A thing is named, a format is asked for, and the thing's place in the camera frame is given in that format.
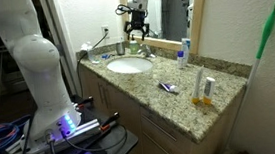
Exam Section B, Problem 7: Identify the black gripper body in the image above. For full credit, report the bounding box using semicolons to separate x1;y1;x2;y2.
127;8;148;32

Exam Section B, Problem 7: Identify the silver metal cup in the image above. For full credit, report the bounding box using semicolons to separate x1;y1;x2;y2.
114;41;127;57

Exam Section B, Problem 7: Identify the purple toothpaste tube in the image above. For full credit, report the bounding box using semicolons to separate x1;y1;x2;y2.
158;80;180;96

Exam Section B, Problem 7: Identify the green soap pump bottle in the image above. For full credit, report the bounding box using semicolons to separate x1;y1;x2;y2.
128;34;140;56

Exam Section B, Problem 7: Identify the chrome sink faucet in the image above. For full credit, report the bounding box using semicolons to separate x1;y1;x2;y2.
138;42;157;61

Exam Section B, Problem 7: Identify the white oval sink basin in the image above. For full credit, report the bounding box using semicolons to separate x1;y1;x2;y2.
105;54;155;78

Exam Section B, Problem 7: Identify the tall white blue tube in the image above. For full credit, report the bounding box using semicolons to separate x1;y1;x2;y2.
180;37;194;67

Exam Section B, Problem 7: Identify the small white blue-capped bottle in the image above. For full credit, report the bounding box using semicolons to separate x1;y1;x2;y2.
175;50;186;70

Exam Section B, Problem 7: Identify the wood framed mirror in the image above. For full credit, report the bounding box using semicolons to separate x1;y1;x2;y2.
119;0;214;61

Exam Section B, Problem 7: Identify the white lotion tube orange cap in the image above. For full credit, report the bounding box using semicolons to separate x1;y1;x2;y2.
189;65;208;105

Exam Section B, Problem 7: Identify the wooden vanity cabinet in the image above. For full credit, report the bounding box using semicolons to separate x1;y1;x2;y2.
77;49;253;154

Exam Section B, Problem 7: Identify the black orange clamp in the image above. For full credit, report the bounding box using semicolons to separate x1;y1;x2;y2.
99;112;121;132
74;95;95;110

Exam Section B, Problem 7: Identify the white bottle orange cap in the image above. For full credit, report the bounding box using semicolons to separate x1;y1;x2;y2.
200;75;218;106

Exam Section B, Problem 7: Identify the black robot cart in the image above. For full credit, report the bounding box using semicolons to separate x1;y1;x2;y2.
46;101;140;154

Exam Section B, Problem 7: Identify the white wall outlet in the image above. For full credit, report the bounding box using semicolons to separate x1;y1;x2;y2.
101;24;111;40

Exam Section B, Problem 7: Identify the black power cable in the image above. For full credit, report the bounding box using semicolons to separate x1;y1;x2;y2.
72;28;115;97

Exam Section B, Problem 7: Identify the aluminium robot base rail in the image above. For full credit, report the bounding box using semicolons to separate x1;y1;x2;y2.
4;118;104;154

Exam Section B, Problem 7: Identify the green handled mop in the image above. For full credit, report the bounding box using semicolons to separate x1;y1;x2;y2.
205;1;275;154

